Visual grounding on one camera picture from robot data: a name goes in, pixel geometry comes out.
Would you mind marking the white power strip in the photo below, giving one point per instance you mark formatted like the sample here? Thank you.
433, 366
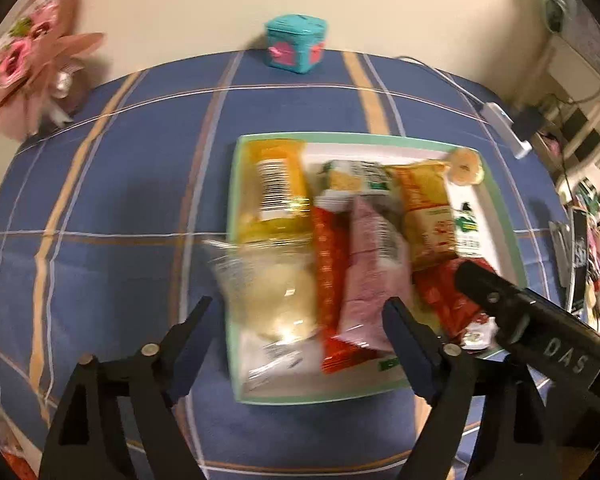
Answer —
495, 116

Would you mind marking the jelly pudding cup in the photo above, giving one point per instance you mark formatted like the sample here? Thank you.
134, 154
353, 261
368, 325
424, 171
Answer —
465, 167

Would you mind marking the pink snack packet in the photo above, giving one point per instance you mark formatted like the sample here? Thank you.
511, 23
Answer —
379, 269

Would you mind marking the small red snack packet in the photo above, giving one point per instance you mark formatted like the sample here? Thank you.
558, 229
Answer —
455, 311

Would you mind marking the pink paper flower bouquet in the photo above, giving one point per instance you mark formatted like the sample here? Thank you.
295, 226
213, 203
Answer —
42, 67

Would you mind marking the clear packet round cake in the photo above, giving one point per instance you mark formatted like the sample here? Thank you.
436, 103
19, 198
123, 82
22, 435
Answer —
269, 287

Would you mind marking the yellow swiss roll packet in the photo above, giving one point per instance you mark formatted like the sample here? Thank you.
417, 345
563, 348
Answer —
427, 219

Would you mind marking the green white corn snack packet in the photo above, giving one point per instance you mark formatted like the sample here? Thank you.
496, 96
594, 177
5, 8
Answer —
340, 181

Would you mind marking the teal toy house box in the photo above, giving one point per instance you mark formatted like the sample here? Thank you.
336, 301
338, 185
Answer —
295, 42

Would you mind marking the blue plaid tablecloth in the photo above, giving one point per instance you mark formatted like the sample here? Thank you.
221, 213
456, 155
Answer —
100, 223

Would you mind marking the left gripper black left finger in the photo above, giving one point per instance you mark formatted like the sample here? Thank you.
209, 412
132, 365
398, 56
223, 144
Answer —
87, 439

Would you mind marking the orange bag on floor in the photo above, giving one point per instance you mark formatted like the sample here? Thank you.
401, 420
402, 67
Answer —
19, 466

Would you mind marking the black power adapter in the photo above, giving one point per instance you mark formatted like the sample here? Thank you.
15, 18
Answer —
528, 121

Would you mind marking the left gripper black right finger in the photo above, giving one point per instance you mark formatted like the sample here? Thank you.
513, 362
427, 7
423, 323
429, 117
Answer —
513, 440

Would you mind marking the orange yellow cake packet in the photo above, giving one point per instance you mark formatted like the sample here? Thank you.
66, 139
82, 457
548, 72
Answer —
280, 199

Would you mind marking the long red patterned packet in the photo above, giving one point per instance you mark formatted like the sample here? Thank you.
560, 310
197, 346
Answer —
331, 235

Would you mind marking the teal-rimmed white tray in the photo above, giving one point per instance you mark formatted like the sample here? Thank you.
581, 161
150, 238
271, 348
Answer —
305, 383

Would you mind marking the red white milk snack packet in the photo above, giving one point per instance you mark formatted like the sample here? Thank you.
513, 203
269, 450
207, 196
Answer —
479, 334

